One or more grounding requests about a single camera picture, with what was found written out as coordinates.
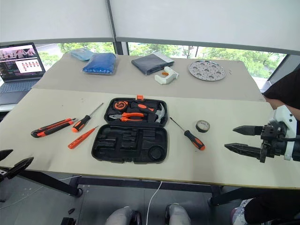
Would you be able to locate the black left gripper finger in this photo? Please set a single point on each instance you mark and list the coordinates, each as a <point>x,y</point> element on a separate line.
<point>20,166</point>
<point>4,154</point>

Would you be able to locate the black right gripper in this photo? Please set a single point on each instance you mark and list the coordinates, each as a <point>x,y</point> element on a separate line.
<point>274,145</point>

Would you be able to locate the person's bare forearm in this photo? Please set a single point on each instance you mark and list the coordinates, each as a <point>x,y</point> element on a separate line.
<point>274,103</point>

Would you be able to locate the black plastic tool case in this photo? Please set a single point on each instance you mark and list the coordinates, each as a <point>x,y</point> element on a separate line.
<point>131,143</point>

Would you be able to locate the black electrical tape roll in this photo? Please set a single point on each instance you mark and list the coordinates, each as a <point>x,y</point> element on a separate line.
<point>202,126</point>

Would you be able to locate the black orange utility knife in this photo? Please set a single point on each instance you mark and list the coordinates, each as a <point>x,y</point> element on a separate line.
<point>50,128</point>

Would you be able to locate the short black orange screwdriver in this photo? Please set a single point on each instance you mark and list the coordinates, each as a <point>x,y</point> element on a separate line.
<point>193,139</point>

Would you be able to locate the person in black clothes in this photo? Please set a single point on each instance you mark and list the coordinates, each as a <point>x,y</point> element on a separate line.
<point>289,89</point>

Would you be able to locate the orange voltage tester pen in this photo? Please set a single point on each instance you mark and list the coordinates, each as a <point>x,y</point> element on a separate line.
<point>80,138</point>

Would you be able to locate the grey sneaker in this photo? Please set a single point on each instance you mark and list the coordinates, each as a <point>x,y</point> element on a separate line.
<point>237,212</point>

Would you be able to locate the long shaft black orange screwdriver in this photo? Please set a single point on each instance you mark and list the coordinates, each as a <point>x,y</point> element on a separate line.
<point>82,122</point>

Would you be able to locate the round perforated metal plate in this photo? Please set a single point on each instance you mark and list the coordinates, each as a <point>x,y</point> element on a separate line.
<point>207,70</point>

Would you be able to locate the open laptop computer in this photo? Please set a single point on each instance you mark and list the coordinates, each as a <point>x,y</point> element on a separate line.
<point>20,63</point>

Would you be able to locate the grey rounded shape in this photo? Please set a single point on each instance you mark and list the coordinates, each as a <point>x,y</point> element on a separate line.
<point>178,214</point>
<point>122,216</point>

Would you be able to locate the white plastic part orange clip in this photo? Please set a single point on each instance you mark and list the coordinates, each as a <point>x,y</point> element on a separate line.
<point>167,77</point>

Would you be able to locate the orange black tape measure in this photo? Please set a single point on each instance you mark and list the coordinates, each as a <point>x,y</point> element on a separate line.
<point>120,105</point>

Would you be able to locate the light blue plastic bag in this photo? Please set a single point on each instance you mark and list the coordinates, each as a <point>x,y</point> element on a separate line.
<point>79,54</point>

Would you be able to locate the folded grey cloth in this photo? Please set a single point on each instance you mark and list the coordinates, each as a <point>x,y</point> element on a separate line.
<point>150,63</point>

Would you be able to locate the white roller blind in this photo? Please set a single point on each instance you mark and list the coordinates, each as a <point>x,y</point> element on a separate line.
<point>206,21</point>
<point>54,18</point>

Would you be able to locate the bag of blue beads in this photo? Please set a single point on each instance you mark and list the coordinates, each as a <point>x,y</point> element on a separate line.
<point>100,63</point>

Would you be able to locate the black metal table frame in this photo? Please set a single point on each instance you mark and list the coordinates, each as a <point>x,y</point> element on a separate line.
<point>49,181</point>

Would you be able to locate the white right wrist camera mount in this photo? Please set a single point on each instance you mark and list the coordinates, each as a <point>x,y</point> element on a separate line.
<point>284,114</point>

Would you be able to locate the grey window frame post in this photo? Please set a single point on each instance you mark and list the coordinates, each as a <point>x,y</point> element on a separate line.
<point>113,23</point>

